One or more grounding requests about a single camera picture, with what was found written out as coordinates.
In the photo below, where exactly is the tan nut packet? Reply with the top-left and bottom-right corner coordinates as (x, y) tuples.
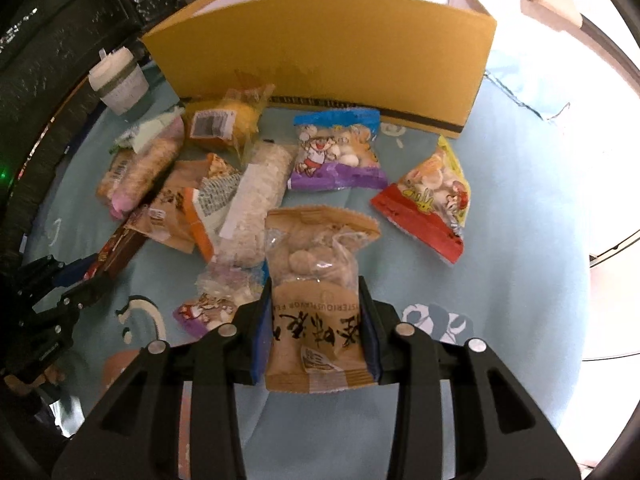
(264, 206), (382, 393)

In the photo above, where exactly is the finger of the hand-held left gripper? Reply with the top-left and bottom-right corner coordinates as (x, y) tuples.
(14, 254), (99, 294)
(31, 275), (115, 319)

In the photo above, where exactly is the brown cartoon snack packet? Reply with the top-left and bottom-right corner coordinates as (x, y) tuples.
(125, 152), (241, 253)

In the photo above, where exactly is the orange white snack packet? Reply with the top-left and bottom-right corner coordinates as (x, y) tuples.
(182, 172), (243, 263)

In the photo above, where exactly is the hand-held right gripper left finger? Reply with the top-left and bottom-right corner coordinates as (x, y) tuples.
(52, 275), (273, 480)

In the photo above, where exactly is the long white rice cracker packet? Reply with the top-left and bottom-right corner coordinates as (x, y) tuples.
(217, 141), (298, 267)

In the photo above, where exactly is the yellow cardboard box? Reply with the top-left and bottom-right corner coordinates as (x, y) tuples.
(141, 0), (498, 140)

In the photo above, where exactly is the person's left hand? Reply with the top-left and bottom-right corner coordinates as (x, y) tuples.
(2, 364), (66, 401)

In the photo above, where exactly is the pink green rice bar packet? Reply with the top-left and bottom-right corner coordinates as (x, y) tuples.
(97, 107), (186, 218)

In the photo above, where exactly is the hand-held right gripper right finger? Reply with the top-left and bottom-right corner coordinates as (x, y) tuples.
(357, 275), (583, 480)

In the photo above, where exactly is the carved dark wooden screen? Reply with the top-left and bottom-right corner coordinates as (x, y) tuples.
(0, 0), (196, 241)

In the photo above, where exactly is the small purple snack packet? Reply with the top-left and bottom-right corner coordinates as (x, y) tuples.
(172, 260), (266, 338)

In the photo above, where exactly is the red yellow snack packet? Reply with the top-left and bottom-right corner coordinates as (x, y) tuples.
(370, 135), (472, 265)

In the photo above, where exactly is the light blue printed tablecloth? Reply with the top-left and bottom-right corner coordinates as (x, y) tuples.
(20, 55), (596, 480)

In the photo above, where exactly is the blue purple snack packet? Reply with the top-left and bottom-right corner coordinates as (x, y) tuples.
(287, 108), (390, 192)

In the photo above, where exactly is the beige lidded cup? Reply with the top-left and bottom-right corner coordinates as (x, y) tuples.
(89, 47), (151, 116)

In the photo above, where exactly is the yellow cake packet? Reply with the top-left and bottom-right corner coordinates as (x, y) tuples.
(184, 85), (276, 158)

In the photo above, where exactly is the dark brown bar packet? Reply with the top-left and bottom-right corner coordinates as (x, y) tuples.
(82, 225), (151, 281)

